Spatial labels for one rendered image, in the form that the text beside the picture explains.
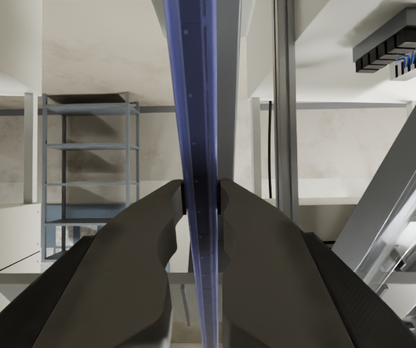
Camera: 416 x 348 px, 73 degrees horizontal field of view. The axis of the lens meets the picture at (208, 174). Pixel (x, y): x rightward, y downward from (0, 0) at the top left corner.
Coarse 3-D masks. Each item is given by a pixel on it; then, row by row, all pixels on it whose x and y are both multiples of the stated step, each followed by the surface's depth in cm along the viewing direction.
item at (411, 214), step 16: (400, 208) 15; (384, 224) 16; (400, 224) 15; (384, 240) 16; (400, 240) 16; (368, 256) 18; (384, 256) 17; (400, 256) 17; (368, 272) 18; (384, 272) 18
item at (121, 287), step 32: (160, 192) 11; (128, 224) 9; (160, 224) 9; (96, 256) 8; (128, 256) 8; (160, 256) 9; (96, 288) 7; (128, 288) 7; (160, 288) 7; (64, 320) 6; (96, 320) 6; (128, 320) 6; (160, 320) 6
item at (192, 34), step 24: (168, 0) 7; (192, 0) 7; (168, 24) 8; (192, 24) 8; (216, 24) 8; (192, 48) 8; (216, 48) 8; (192, 72) 8; (216, 72) 8; (192, 96) 9; (216, 96) 9; (192, 120) 10; (216, 120) 10; (192, 144) 10; (216, 144) 10; (192, 168) 11; (216, 168) 11; (192, 192) 12; (216, 192) 12; (192, 216) 13; (216, 216) 13; (192, 240) 14; (216, 240) 14; (216, 264) 15; (216, 288) 17; (216, 312) 19; (216, 336) 22
